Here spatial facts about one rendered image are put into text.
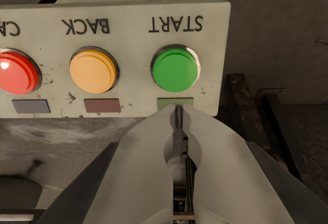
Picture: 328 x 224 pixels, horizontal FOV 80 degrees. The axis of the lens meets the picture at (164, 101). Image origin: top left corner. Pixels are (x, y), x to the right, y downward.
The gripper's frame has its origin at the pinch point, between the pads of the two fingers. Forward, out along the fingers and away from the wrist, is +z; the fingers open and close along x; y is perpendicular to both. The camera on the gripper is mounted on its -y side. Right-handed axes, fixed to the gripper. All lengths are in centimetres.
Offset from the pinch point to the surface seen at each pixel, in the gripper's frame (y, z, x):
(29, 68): -0.6, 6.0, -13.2
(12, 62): -1.3, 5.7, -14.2
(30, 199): 197, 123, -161
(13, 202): 186, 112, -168
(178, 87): 1.3, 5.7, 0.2
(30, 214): 25.6, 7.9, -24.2
